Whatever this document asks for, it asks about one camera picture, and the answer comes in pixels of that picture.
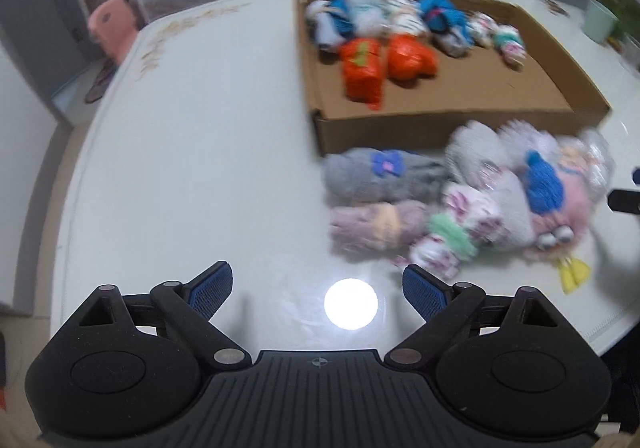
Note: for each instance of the clear plastic-wrapped bundle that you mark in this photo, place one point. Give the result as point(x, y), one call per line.
point(602, 163)

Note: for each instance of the grey sock roll blue flower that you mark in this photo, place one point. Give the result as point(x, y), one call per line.
point(360, 178)

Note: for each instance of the dark slipper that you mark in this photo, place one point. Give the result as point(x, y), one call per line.
point(100, 83)

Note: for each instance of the white and blue sock bundle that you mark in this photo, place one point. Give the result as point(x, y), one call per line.
point(325, 28)

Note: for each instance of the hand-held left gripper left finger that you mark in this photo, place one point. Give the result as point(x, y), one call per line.
point(212, 285)

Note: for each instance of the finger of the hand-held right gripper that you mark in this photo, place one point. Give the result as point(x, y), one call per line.
point(636, 176)
point(626, 201)

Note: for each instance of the white patterned sock bundle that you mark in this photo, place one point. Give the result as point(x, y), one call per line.
point(406, 20)

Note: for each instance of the green cup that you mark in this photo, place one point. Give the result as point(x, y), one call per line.
point(600, 23)

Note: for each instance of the pink plastic stool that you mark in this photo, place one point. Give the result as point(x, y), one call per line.
point(112, 23)

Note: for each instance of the floral sock bundle green band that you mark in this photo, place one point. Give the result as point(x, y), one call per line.
point(465, 213)
point(510, 43)

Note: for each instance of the pile of seed shells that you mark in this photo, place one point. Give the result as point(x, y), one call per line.
point(554, 4)

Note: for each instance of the shallow cardboard box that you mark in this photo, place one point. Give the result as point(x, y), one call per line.
point(450, 93)

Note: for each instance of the pink fluffy toy blue hat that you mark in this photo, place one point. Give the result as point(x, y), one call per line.
point(545, 183)

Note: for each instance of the white bubble-wrapped sock bundle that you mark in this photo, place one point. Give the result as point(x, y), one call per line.
point(525, 135)

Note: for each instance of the small patterned sock bundle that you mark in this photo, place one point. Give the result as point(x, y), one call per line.
point(482, 28)

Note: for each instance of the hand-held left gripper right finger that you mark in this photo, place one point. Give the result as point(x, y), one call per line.
point(422, 290)

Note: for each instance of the plastic-wrapped pastel sock bundle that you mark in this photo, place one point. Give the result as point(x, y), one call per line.
point(575, 160)

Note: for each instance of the pink-grey sock with yellow patch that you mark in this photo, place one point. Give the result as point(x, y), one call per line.
point(370, 228)

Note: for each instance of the white sock roll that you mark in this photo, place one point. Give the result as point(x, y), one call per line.
point(505, 193)

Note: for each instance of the orange sock bundle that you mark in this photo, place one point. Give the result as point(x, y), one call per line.
point(410, 60)

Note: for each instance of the grey door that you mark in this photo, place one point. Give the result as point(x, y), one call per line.
point(30, 28)

